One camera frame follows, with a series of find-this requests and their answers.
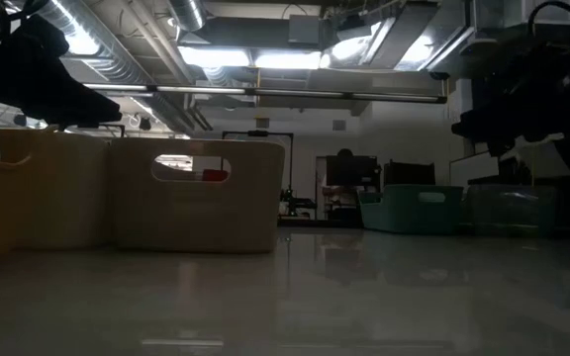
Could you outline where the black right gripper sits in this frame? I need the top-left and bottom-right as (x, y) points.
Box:
(450, 39), (570, 158)

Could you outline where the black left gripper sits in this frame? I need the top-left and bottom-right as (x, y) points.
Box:
(0, 19), (124, 128)

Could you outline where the white plastic bin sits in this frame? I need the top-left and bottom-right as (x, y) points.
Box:
(0, 129), (113, 248)

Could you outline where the red wooden block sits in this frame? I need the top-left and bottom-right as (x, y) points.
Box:
(201, 168), (230, 183)

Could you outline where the light grey plastic bin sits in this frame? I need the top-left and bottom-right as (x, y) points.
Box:
(109, 136), (286, 254)

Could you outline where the white board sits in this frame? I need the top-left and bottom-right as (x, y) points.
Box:
(448, 150), (502, 188)

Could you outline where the grey translucent plastic bin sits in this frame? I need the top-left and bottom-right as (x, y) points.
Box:
(465, 182), (561, 233)

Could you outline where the teal plastic bin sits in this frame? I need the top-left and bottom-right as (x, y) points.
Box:
(357, 184), (465, 234)

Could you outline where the ceiling light fixture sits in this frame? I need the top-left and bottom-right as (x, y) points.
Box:
(178, 44), (345, 70)

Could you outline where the grey ceiling box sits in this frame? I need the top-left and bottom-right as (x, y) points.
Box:
(287, 13), (322, 45)

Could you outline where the silver ceiling duct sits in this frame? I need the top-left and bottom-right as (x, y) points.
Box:
(32, 0), (187, 85)
(165, 0), (207, 32)

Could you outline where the white ventilation duct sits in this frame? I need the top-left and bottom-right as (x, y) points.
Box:
(393, 0), (528, 73)

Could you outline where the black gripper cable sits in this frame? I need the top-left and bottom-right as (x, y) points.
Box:
(526, 0), (570, 36)

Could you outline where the horizontal metal rail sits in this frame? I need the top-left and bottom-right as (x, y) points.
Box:
(81, 81), (448, 104)

